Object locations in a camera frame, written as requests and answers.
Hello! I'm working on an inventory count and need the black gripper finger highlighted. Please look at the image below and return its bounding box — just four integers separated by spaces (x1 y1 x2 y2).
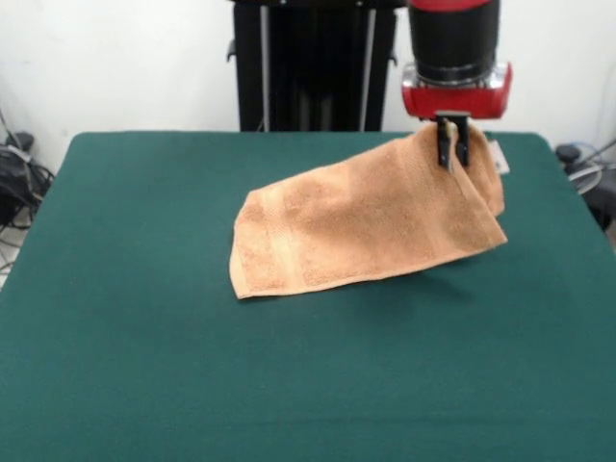
454 115 472 168
435 115 453 168

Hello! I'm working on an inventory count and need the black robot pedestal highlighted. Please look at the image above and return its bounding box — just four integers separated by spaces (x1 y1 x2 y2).
224 0 410 133

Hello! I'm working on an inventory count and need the black cable tangle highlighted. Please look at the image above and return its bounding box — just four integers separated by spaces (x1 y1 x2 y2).
0 143 57 232

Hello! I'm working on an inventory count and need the dark green table cloth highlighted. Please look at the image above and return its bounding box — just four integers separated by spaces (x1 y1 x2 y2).
0 130 616 462

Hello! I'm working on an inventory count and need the orange terry towel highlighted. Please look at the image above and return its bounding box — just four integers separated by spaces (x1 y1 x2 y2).
228 123 510 301

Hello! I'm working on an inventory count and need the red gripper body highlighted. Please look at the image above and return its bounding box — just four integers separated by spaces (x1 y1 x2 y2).
400 61 514 120

